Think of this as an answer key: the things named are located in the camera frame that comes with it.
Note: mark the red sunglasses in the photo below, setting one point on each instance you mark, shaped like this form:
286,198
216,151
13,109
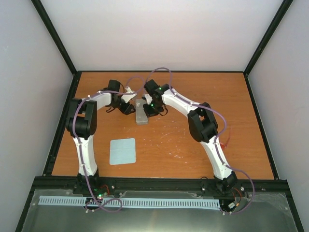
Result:
225,144

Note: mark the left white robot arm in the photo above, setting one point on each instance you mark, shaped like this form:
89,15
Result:
81,120

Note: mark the grey glasses case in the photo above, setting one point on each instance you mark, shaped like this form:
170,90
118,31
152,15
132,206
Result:
141,117

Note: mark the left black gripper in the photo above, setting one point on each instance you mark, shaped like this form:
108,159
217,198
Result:
126,110

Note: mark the light blue slotted cable duct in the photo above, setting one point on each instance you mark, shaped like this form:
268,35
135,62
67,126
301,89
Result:
147,203

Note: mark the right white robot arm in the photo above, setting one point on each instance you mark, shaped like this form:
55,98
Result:
202,124

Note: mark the metal front plate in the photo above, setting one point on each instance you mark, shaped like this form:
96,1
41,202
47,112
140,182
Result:
267,213

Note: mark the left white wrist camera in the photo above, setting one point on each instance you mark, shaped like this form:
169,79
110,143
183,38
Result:
128,94

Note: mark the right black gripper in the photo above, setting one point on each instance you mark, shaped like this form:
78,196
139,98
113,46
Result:
150,114

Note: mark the light blue cleaning cloth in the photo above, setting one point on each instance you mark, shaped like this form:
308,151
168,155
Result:
122,151

